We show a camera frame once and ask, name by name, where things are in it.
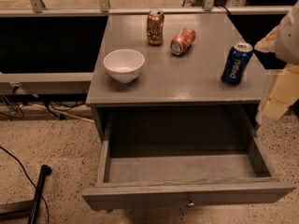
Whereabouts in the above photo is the grey top drawer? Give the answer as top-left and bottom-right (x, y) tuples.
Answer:
(81, 109), (297, 211)

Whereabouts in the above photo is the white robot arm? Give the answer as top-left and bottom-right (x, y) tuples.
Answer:
(254, 2), (299, 126)

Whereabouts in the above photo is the grey wooden drawer cabinet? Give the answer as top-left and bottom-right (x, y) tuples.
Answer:
(87, 13), (276, 135)

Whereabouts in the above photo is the blue pepsi can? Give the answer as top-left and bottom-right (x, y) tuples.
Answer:
(221, 42), (253, 86)

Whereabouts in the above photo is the orange soda can lying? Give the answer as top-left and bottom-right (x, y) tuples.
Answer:
(170, 27), (196, 55)

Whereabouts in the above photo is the gold brown drink can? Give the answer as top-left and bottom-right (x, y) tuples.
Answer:
(147, 9), (164, 46)

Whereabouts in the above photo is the white bowl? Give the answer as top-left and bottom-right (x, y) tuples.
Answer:
(103, 49), (145, 83)

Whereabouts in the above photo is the black metal stand leg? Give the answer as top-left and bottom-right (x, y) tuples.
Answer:
(0, 164), (51, 224)

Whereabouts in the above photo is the cable bundle under railing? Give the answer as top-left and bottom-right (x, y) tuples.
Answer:
(0, 85), (94, 123)

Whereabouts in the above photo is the metal railing frame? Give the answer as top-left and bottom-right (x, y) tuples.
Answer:
(1, 0), (298, 94)

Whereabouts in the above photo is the black floor cable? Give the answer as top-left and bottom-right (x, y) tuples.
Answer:
(0, 145), (50, 224)

